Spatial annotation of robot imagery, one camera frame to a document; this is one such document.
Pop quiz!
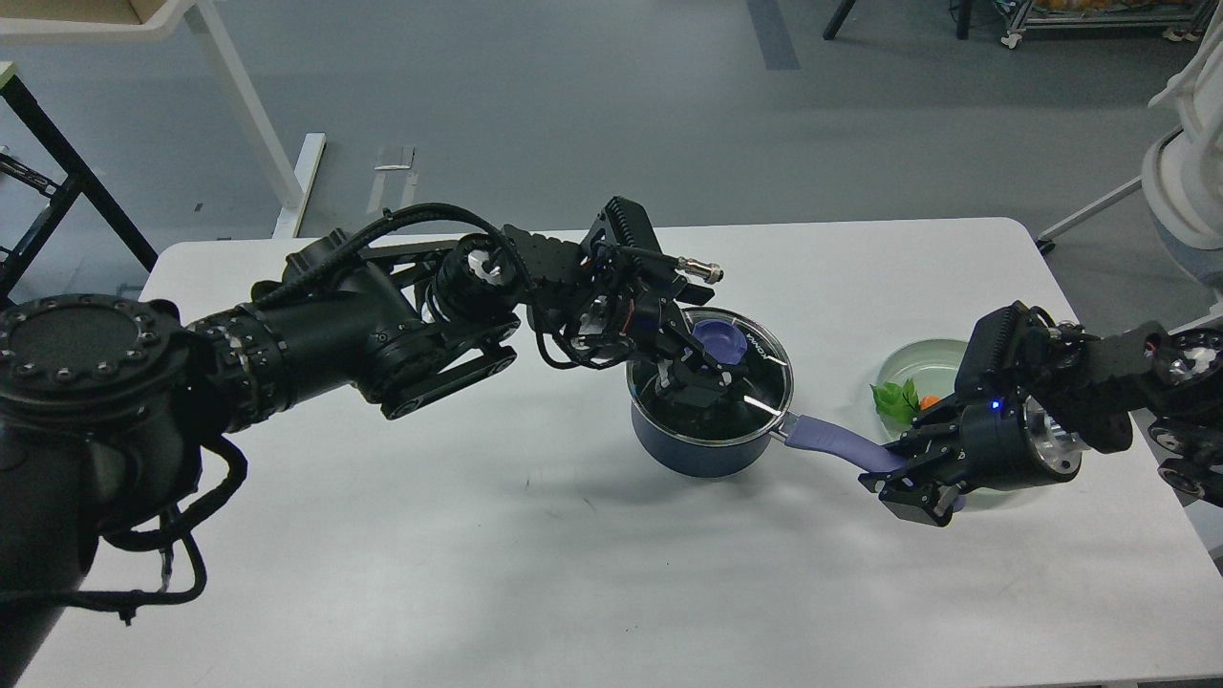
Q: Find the black metal rack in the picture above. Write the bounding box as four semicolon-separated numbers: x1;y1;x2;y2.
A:
1;62;159;308

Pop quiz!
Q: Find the wheeled metal cart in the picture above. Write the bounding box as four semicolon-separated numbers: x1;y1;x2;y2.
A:
996;1;1218;51

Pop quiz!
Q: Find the orange toy carrot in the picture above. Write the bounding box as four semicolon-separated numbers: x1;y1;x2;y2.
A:
870;378;943;425

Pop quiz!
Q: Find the blue saucepan with purple handle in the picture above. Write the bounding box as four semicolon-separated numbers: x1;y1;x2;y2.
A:
626;308;906;479

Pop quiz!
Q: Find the white office chair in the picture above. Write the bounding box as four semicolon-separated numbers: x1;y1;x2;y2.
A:
1035;11;1222;330

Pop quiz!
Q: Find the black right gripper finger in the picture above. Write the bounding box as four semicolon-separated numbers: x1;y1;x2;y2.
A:
892;419;964;469
859;462;964;527

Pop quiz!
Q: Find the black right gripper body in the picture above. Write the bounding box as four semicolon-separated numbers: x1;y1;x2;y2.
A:
942;402;1084;492

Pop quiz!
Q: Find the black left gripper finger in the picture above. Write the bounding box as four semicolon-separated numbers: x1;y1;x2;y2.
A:
692;330;745;367
656;356;735;409

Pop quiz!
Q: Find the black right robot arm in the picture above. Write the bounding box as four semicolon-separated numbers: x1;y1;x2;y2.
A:
859;302;1222;527

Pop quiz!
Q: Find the pale green plate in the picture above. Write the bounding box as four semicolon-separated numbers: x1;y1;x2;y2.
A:
870;339;1022;495

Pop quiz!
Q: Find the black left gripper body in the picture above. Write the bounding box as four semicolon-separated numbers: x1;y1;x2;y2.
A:
574;277;708;369

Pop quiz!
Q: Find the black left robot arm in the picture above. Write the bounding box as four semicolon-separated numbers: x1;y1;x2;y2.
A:
1;197;745;687

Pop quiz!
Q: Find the glass lid with purple knob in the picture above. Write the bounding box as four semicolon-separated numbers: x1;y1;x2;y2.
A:
626;308;793;447

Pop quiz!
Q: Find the white desk frame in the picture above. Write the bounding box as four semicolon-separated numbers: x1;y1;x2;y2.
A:
2;1;329;240

